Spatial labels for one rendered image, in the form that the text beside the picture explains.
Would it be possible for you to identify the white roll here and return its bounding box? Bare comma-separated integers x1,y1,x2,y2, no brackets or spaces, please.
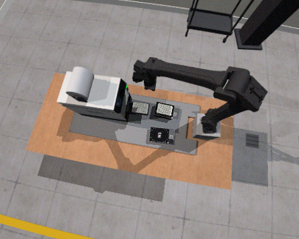
66,66,94,100

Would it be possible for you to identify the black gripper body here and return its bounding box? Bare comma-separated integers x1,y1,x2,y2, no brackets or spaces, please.
144,77,157,91

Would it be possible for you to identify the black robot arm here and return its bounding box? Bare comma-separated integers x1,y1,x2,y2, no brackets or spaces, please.
132,57,267,133

